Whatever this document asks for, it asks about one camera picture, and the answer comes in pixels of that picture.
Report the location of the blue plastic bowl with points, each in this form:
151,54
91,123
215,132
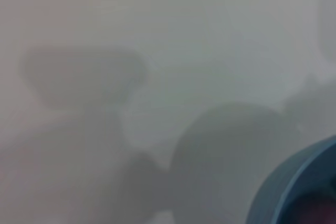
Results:
283,182

